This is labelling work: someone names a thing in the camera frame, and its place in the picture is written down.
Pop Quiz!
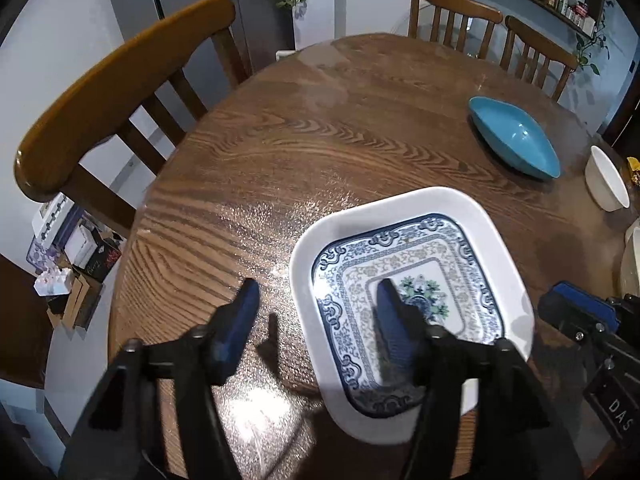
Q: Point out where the black box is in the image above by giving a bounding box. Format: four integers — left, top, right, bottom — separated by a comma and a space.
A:
85, 237, 123, 283

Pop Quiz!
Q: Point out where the dark wooden furniture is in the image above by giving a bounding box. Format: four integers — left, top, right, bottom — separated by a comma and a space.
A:
0, 252, 56, 391

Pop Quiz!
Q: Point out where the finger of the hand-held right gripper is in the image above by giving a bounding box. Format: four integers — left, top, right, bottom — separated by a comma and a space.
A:
537, 281, 640, 356

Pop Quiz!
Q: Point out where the square blue patterned plate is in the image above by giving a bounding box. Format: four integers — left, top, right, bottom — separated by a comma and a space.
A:
289, 186, 536, 445

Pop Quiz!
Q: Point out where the white printed box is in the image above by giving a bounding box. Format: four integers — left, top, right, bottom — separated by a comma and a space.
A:
32, 191, 83, 248

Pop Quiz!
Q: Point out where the plain white box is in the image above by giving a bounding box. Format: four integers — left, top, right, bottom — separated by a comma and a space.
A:
65, 222, 103, 266

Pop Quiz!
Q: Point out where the trailing green shelf plant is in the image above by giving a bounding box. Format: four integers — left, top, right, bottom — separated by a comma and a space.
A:
575, 0, 613, 76

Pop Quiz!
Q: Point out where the small white ribbed bowl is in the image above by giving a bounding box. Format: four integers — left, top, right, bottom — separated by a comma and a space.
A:
585, 145, 631, 212

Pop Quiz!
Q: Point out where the blue oval bowl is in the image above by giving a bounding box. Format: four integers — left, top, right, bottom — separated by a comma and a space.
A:
467, 96, 562, 181

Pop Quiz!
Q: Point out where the cardboard box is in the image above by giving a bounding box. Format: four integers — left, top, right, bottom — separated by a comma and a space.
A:
47, 275, 103, 331

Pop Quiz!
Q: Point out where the large white bowl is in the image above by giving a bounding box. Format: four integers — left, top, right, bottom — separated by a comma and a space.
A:
619, 225, 640, 297

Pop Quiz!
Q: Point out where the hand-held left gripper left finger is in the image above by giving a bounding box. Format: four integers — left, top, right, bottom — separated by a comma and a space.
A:
60, 278, 263, 480

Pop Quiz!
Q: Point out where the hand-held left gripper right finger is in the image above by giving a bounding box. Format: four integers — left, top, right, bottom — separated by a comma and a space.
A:
375, 279, 586, 480

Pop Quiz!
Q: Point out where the pack of white bottles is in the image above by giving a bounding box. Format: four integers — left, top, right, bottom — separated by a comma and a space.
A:
34, 267, 76, 298

